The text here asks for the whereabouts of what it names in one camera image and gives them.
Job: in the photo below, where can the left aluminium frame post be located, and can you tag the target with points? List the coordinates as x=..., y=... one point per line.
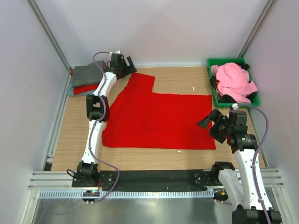
x=38, y=14

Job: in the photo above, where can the aluminium frame post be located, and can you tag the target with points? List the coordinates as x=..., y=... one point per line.
x=257, y=26
x=38, y=14

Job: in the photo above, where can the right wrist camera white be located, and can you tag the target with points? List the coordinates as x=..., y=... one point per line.
x=234, y=106

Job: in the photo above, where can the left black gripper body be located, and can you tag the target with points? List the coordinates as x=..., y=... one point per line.
x=124, y=67

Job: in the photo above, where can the folded grey t shirt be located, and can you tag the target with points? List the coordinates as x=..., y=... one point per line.
x=86, y=75

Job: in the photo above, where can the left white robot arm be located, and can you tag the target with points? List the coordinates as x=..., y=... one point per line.
x=97, y=112

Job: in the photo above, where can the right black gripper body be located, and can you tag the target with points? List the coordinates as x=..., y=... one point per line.
x=226, y=127

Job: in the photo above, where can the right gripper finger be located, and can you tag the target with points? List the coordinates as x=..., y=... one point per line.
x=217, y=134
x=213, y=116

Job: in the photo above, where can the right aluminium frame post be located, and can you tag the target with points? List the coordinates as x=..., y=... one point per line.
x=257, y=26

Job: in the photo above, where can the pink t shirt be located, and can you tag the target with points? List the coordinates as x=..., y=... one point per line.
x=233, y=81

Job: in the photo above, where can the red t shirt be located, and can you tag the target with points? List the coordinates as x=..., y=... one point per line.
x=141, y=118
x=85, y=79

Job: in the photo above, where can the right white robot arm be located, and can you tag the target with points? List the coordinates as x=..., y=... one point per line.
x=245, y=187

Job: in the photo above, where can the white slotted cable duct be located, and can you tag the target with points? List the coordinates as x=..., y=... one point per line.
x=93, y=194

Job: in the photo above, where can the folded red t shirt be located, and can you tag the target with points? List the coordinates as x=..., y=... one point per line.
x=85, y=79

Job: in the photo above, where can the aluminium front rail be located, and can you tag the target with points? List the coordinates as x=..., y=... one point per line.
x=61, y=180

